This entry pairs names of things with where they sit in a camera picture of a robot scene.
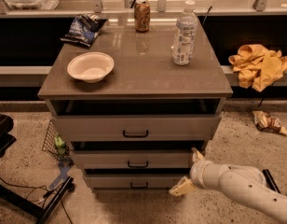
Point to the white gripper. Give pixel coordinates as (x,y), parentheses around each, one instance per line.
(198,173)

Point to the grey bottom drawer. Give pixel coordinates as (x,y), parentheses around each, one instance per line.
(132,181)

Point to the grey drawer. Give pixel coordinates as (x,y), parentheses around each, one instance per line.
(133,159)
(132,181)
(137,127)

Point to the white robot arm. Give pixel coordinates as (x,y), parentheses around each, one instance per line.
(245,185)

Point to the grey middle drawer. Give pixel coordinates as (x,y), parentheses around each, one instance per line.
(133,159)

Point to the grey drawer cabinet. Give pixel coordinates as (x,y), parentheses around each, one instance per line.
(144,81)

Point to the grey top drawer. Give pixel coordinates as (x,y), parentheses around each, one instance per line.
(137,127)

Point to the black right base leg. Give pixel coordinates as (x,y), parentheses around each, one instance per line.
(270,180)

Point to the black base leg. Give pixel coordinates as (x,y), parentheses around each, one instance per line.
(270,180)
(42,208)

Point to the brown snack wrapper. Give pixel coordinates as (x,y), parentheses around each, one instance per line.
(267,123)

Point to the yellow cloth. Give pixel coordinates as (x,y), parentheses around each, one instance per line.
(257,66)

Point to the blue tape cross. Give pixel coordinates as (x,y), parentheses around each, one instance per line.
(64,167)

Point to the clear plastic water bottle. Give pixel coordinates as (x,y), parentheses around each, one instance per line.
(184,34)

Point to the green object in basket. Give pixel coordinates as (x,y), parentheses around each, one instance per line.
(60,145)

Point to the white paper bowl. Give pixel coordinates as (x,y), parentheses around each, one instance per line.
(90,67)

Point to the orange soda can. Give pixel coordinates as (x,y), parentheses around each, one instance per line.
(142,15)

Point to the blue chip bag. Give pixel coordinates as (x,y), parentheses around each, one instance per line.
(84,29)

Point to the black left base leg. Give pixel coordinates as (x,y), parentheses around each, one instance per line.
(42,208)

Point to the black chair base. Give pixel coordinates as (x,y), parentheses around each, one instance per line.
(6,139)

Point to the wire mesh basket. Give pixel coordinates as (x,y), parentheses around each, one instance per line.
(49,147)

